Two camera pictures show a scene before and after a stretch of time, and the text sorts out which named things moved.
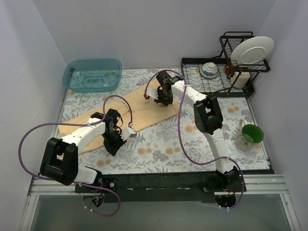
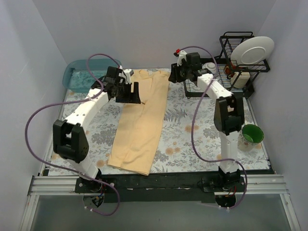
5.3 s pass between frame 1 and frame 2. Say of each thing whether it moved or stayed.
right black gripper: moved
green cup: stayed
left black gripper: moved
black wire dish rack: stayed
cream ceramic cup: stayed
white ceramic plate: stayed
